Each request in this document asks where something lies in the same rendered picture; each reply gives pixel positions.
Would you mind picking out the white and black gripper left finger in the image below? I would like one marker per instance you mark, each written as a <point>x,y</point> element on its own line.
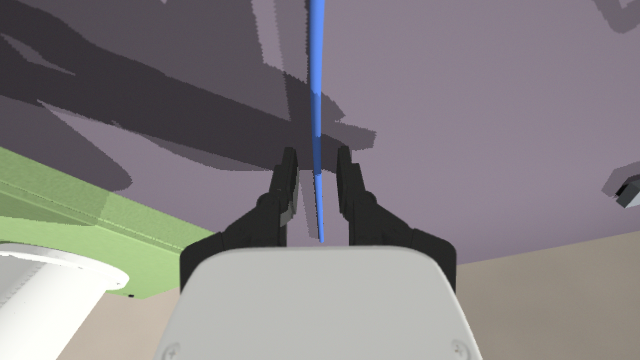
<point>265,225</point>

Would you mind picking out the grey patch panel rack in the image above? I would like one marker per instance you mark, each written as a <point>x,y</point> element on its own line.
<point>629,194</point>

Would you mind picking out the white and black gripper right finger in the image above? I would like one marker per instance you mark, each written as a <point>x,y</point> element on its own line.
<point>369,222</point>

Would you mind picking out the blue cable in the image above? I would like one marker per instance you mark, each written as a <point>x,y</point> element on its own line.
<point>316,39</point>

